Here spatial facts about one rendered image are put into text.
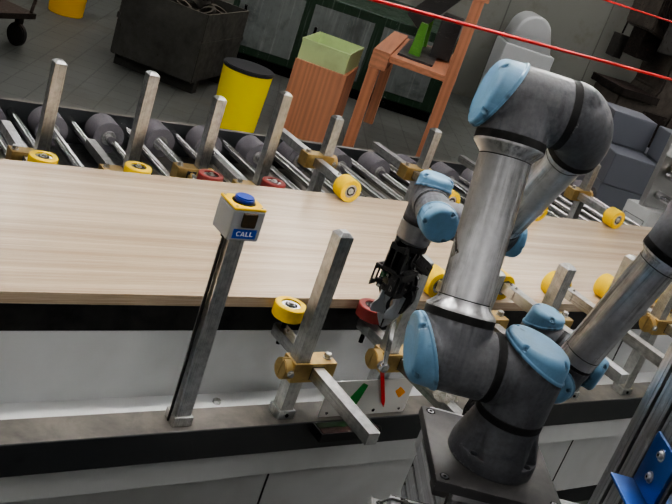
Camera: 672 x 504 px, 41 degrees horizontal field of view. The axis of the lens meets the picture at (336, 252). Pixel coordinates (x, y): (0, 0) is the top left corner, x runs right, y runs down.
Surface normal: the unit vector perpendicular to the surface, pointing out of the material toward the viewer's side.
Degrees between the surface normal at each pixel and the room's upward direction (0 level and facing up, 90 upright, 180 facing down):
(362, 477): 90
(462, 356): 70
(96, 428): 0
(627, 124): 90
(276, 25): 90
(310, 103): 90
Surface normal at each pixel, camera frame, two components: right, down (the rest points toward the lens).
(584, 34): 0.02, 0.38
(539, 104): 0.18, 0.12
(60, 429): 0.31, -0.88
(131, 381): 0.50, 0.47
